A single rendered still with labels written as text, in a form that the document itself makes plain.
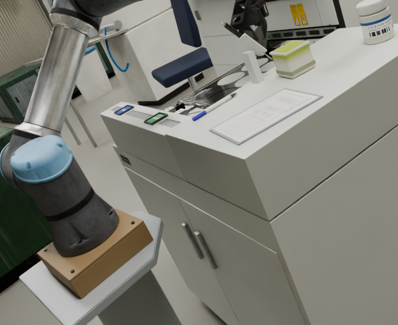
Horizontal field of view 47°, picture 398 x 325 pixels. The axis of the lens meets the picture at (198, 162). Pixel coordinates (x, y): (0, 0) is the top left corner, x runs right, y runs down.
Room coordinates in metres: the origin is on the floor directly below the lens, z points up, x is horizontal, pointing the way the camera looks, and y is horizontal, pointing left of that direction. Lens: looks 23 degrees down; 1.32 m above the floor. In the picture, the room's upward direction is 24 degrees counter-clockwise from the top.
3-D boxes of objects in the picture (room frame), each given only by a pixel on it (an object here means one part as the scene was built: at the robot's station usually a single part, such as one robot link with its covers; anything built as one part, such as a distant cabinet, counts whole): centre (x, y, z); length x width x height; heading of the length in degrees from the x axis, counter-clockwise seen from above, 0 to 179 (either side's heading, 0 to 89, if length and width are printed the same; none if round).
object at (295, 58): (1.10, -0.32, 1.00); 0.07 x 0.07 x 0.07; 13
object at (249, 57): (1.16, -0.24, 1.03); 0.06 x 0.04 x 0.13; 111
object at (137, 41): (5.33, -0.05, 0.60); 2.60 x 0.63 x 1.19; 121
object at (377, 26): (1.07, -0.53, 1.01); 0.07 x 0.07 x 0.10
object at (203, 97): (1.43, -0.26, 0.90); 0.34 x 0.34 x 0.01; 21
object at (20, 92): (8.18, 1.80, 0.35); 1.81 x 1.61 x 0.69; 120
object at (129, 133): (1.36, 0.10, 0.89); 0.55 x 0.09 x 0.14; 21
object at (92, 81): (7.02, 0.95, 0.33); 0.56 x 0.54 x 0.66; 29
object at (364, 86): (1.04, -0.31, 0.89); 0.62 x 0.35 x 0.14; 111
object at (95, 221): (0.93, 0.29, 0.93); 0.15 x 0.15 x 0.10
